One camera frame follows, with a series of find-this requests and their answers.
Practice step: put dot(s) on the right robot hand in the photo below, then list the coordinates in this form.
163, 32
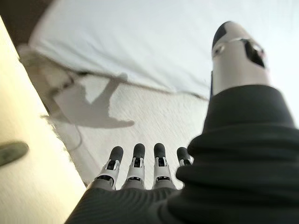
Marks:
233, 163

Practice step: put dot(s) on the white duvet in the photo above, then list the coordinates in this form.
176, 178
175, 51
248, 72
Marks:
128, 35

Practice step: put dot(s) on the brown upholstered bed base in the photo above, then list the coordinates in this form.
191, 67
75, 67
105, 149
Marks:
18, 16

